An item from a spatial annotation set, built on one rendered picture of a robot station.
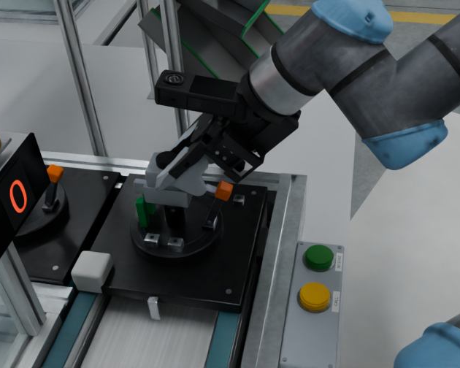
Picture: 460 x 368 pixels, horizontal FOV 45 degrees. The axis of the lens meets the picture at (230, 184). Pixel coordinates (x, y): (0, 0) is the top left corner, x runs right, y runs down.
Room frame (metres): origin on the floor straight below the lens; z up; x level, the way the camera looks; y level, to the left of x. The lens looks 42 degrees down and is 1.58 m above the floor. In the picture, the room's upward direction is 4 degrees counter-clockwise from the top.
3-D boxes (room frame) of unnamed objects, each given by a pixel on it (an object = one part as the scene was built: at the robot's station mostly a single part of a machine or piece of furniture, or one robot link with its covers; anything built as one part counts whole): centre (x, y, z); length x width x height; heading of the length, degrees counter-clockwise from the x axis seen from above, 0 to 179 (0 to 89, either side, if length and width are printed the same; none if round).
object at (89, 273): (0.52, 0.20, 0.97); 0.05 x 0.05 x 0.04; 76
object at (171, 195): (0.60, 0.09, 1.08); 0.08 x 0.04 x 0.07; 76
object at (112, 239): (0.60, 0.08, 0.96); 0.24 x 0.24 x 0.02; 76
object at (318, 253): (0.53, -0.12, 0.96); 0.04 x 0.04 x 0.02
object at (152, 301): (0.47, 0.11, 0.95); 0.01 x 0.01 x 0.04; 76
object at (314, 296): (0.46, -0.10, 0.96); 0.04 x 0.04 x 0.02
